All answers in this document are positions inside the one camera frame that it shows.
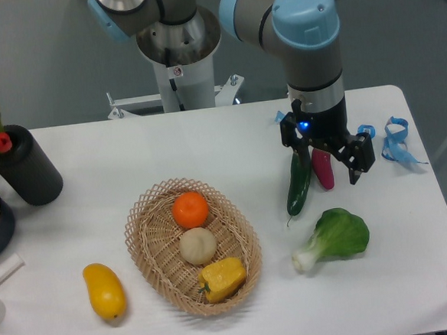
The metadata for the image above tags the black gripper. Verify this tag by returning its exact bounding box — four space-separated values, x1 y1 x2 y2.
279 97 376 185

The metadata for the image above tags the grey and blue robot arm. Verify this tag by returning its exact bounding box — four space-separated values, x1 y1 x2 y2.
87 0 375 183

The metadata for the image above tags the woven wicker basket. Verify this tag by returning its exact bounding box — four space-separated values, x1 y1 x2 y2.
125 178 262 316

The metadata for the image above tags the yellow bell pepper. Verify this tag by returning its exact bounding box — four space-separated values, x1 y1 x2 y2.
197 257 247 304

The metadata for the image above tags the magenta eggplant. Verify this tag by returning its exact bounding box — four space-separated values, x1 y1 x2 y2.
311 149 335 190

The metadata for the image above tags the green cucumber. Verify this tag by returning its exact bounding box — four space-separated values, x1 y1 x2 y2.
286 152 312 218

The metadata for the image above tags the green bok choy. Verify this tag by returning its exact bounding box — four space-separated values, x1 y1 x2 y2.
291 207 370 272

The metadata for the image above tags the orange fruit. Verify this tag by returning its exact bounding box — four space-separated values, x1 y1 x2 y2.
171 192 209 229

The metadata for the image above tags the beige steamed bun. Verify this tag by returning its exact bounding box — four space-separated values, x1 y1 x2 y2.
179 227 217 265

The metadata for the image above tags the yellow mango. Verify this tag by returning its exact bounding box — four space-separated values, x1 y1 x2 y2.
82 263 127 321

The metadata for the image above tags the black cylindrical vase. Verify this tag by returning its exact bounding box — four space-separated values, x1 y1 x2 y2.
0 125 64 206

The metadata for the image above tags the blue ribbon strap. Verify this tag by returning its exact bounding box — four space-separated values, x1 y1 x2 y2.
379 114 430 171

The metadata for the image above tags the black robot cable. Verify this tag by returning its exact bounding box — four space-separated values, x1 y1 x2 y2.
163 46 187 112

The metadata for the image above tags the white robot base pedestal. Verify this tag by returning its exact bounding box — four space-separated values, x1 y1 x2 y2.
106 6 244 119

